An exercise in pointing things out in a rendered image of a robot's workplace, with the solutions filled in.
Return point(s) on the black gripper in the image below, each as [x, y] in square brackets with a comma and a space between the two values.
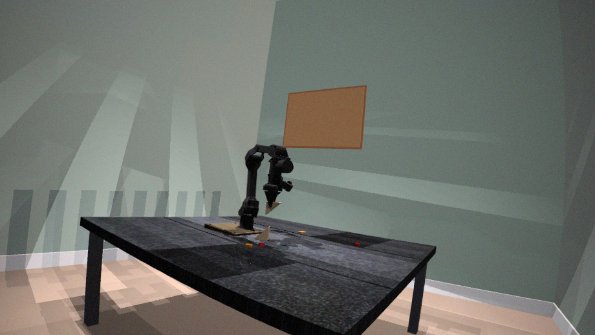
[271, 188]

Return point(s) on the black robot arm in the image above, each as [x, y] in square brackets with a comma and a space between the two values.
[279, 163]

